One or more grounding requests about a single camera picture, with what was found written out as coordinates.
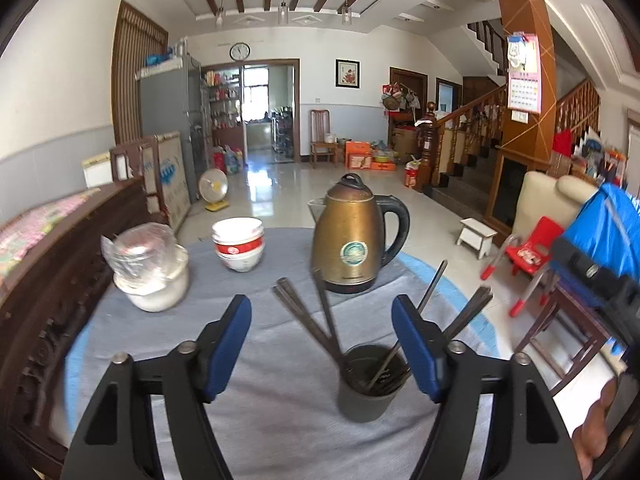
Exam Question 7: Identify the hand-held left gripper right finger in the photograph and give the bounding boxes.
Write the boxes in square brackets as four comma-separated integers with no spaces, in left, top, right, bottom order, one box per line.
[391,295,583,480]

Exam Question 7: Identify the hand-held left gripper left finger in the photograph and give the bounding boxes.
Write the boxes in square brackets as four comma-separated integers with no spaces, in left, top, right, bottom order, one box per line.
[60,295,252,480]

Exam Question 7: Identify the grey chopstick holder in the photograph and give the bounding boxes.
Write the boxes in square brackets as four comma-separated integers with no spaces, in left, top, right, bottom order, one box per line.
[337,344,412,423]

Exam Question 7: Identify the person's right hand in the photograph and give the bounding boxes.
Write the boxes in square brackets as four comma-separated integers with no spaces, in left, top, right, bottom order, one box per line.
[572,375,632,478]

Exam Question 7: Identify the dark wooden chair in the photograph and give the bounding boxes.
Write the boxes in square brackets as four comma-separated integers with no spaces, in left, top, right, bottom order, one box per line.
[512,280,627,397]

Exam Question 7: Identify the blue cloth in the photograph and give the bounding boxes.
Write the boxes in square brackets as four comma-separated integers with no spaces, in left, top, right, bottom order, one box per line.
[562,182,640,281]

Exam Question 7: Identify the red child chair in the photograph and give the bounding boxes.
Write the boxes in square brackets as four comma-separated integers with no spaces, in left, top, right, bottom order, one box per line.
[480,216,565,317]

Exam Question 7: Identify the blue table cover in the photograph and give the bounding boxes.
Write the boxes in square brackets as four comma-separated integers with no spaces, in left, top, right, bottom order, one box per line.
[64,252,497,461]

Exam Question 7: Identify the grey tablecloth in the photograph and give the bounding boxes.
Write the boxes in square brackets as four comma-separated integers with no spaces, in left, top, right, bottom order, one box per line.
[75,227,501,480]

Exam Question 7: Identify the cream sofa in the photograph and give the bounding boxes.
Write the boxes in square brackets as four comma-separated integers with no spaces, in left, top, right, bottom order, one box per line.
[512,170,601,243]

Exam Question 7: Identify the white bowl with plastic wrap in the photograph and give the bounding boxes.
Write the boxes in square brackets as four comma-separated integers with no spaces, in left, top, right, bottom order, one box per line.
[101,224,191,313]

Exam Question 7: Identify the stack of red-white bowls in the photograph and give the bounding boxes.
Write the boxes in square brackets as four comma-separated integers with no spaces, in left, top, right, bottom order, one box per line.
[211,217,265,273]

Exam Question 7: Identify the small white stool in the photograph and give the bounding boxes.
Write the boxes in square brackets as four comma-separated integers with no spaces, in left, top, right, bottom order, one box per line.
[456,218,499,260]

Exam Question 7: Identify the bronze electric kettle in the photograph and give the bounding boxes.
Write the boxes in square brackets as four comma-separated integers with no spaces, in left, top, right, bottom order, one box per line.
[307,172,411,295]

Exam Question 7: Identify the small white fan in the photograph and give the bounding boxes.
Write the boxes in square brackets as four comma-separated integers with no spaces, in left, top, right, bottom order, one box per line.
[197,169,230,212]

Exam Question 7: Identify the dark carved wooden bench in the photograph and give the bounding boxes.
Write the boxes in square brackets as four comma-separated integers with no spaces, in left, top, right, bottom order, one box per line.
[0,177,157,467]

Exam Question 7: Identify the wooden staircase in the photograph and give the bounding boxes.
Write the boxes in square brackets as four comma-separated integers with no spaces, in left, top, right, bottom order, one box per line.
[424,17,602,201]

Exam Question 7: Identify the orange cardboard boxes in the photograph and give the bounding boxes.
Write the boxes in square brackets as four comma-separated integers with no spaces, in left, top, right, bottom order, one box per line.
[345,140,396,171]

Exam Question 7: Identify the white box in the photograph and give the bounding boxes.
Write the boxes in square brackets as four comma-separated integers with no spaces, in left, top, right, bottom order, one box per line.
[82,152,114,189]

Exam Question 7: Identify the pink patterned cushion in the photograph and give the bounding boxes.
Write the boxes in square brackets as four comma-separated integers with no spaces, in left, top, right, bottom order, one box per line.
[0,189,102,277]

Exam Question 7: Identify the grey refrigerator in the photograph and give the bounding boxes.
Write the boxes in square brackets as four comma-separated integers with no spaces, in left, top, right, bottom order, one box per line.
[136,55,214,197]

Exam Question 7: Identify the slatted wooden door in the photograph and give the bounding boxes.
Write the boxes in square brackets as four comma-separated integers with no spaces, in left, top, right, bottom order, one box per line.
[111,0,170,147]

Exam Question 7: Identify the wall calendar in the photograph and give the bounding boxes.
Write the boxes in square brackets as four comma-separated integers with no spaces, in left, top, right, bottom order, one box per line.
[506,32,544,115]

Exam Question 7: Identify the framed wall picture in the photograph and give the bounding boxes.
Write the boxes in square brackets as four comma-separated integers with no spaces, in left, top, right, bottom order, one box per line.
[335,59,361,89]

